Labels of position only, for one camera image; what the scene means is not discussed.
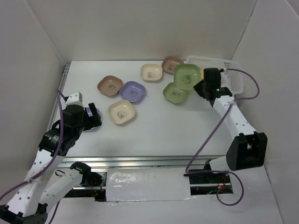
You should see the green panda plate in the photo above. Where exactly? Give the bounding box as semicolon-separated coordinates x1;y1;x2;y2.
173;64;202;91
163;83;189;104

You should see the cream panda plate front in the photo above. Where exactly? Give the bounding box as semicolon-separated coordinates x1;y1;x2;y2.
108;99;136;125

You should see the cream panda plate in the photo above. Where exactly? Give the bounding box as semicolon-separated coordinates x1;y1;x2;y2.
141;63;163;82
108;99;136;125

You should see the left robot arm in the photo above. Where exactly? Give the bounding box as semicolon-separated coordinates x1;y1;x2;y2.
0;103;102;224

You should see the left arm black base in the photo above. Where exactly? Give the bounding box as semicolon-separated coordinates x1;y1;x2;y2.
55;161;107;201

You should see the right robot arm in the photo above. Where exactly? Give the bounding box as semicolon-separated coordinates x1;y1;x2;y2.
194;68;268;183

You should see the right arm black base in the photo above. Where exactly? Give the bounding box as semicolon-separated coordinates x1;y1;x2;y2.
184;160;233;196

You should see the white plastic basket bin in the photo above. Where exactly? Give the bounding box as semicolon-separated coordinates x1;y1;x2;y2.
186;56;244;95

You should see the purple panda plate near left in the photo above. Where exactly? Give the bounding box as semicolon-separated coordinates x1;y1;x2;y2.
83;107;102;132

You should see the purple panda plate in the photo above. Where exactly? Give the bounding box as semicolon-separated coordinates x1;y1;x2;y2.
83;107;102;132
120;81;146;103

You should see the brown panda plate left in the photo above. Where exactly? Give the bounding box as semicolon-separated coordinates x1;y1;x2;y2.
97;76;123;96

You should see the brown panda plate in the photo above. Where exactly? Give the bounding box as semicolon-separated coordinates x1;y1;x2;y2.
162;56;184;74
97;76;123;96

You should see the brown panda plate back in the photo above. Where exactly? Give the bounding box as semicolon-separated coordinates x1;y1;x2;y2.
162;56;184;74

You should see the purple panda plate middle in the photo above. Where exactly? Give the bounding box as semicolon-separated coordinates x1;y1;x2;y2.
120;81;146;103

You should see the cream panda plate back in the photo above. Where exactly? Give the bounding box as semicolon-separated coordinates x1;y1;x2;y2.
141;63;163;82

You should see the white taped cover panel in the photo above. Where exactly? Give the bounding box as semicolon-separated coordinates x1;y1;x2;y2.
106;168;191;202

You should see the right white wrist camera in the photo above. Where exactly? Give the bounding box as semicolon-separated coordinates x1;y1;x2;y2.
221;72;231;88

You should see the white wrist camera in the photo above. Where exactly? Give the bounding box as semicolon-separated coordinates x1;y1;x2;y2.
65;91;84;107
221;72;231;88

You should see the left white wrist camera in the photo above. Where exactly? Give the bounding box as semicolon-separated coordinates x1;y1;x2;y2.
65;91;84;107

